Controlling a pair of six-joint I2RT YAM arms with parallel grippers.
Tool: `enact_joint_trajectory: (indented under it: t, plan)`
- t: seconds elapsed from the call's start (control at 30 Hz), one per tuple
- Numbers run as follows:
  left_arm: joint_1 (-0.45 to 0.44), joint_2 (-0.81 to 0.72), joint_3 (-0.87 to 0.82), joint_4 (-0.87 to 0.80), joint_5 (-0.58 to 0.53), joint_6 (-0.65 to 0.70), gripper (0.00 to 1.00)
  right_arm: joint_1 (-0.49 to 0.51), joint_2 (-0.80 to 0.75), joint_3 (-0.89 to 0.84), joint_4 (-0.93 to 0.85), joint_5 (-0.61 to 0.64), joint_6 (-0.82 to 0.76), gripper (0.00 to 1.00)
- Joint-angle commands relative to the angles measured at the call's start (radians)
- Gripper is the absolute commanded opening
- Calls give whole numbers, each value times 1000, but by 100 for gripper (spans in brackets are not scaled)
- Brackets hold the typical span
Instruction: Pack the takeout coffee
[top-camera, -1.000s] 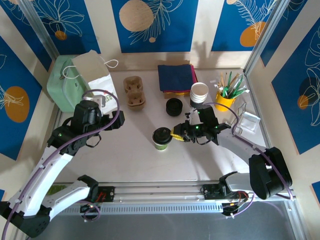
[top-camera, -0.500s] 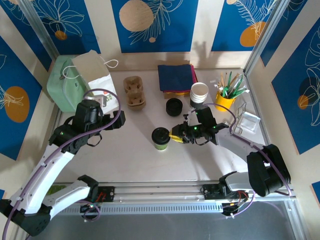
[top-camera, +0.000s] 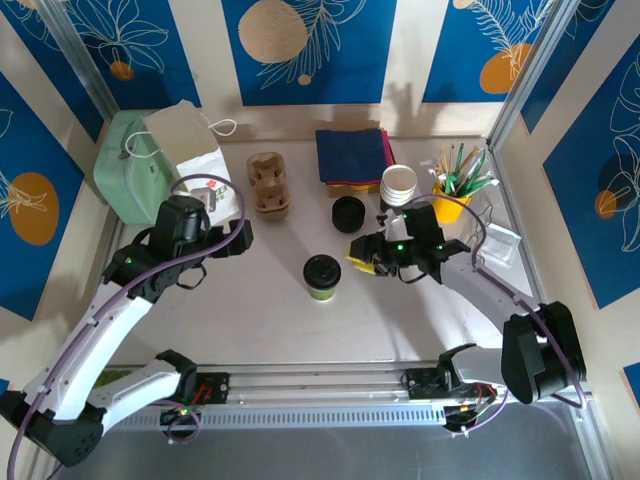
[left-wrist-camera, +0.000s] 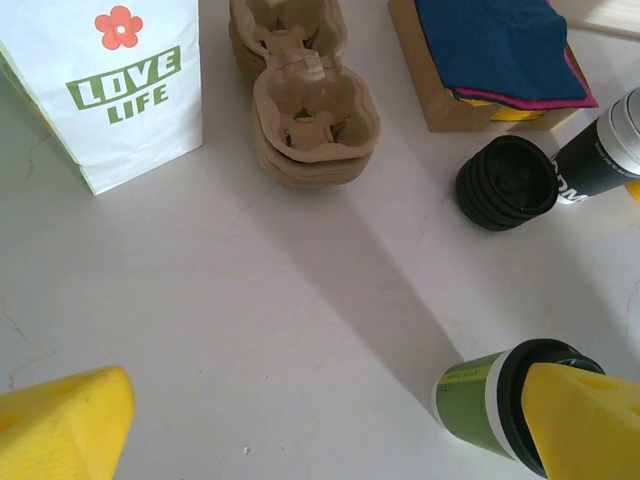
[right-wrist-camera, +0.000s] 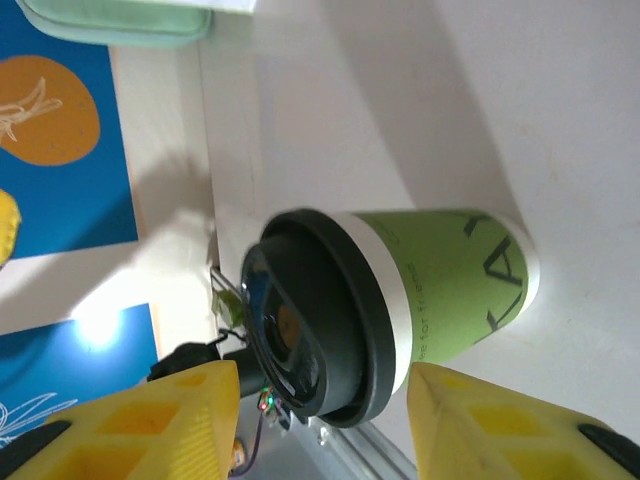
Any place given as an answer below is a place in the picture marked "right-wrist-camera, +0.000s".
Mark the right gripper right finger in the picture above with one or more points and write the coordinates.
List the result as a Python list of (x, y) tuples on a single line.
[(500, 430)]

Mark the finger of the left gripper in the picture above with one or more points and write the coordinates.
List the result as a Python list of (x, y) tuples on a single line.
[(7, 230)]

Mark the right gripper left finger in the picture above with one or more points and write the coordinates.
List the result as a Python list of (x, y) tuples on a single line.
[(150, 430)]

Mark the green takeout coffee cup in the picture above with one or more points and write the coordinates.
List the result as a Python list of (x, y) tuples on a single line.
[(450, 280)]

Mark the black coffee cup lid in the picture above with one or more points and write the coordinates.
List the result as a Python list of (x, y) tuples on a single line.
[(340, 320)]

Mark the white paper carry bag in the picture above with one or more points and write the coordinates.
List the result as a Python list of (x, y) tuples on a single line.
[(225, 5)]

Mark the mint green case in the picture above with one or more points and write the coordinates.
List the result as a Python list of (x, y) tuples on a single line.
[(125, 25)]

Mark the blue floral wall poster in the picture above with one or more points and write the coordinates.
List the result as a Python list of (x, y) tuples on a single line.
[(75, 360), (60, 200)]

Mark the aluminium frame rail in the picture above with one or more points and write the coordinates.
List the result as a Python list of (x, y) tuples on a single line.
[(360, 450)]

